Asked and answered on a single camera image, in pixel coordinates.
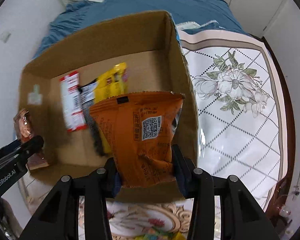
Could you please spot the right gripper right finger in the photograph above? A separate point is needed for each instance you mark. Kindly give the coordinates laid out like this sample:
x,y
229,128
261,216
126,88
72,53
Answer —
x,y
241,215

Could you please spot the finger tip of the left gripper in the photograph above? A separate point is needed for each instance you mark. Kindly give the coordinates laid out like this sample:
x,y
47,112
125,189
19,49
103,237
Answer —
x,y
31,147

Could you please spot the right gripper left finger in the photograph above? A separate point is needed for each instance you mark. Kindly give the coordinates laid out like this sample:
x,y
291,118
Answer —
x,y
57,217

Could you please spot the black yellow snack bag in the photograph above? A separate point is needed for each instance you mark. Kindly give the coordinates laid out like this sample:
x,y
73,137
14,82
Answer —
x,y
114,82

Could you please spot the copper brown snack packet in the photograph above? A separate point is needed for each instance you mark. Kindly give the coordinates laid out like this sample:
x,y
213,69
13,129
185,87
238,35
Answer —
x,y
24,131

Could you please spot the red white spicy strip packet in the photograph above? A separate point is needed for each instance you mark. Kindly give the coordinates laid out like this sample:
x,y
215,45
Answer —
x,y
71,102

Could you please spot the brown cardboard box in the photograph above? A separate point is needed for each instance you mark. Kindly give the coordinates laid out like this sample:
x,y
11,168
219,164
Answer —
x,y
147,42

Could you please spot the blue bed sheet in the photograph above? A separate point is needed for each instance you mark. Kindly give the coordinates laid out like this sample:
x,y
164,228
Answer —
x,y
191,16

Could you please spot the floral white quilt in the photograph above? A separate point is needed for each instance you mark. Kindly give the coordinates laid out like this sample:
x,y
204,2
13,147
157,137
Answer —
x,y
239,103

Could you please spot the orange snack bag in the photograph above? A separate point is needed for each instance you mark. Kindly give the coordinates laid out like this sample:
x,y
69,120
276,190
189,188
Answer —
x,y
139,128

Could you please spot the white wall switch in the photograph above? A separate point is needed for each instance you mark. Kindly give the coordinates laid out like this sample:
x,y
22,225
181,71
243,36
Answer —
x,y
5,36

